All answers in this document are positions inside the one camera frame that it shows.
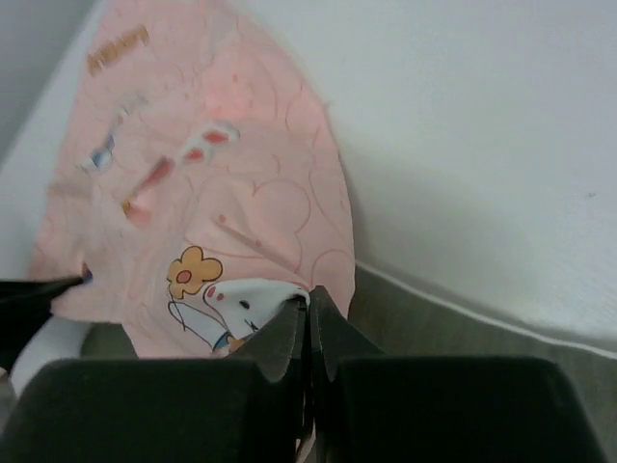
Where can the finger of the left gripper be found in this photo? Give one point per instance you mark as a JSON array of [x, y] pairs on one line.
[[24, 308]]

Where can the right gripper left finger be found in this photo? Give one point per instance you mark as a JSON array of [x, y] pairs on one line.
[[247, 407]]

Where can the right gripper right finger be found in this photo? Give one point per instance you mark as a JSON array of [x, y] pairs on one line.
[[373, 407]]

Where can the grey pillow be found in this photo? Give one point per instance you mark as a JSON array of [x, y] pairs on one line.
[[402, 323]]

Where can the pink cartoon pillowcase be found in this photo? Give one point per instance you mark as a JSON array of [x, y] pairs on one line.
[[199, 186]]

